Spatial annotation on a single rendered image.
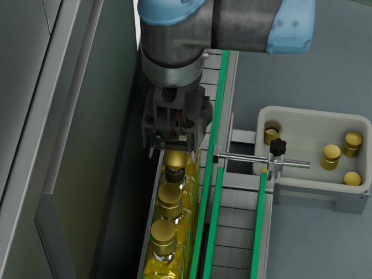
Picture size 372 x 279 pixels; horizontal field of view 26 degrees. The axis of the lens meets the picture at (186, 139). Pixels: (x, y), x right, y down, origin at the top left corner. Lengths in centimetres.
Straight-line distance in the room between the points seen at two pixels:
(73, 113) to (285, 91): 81
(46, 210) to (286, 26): 36
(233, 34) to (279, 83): 88
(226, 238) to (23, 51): 64
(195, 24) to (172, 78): 10
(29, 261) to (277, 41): 41
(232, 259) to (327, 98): 51
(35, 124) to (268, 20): 28
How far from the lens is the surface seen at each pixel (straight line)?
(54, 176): 97
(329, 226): 159
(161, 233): 109
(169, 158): 116
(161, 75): 94
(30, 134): 91
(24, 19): 88
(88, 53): 107
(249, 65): 178
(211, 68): 161
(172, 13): 86
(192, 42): 89
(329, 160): 159
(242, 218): 143
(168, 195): 112
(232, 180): 146
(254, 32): 88
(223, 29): 88
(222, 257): 139
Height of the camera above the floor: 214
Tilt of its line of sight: 57 degrees down
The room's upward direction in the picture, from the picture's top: straight up
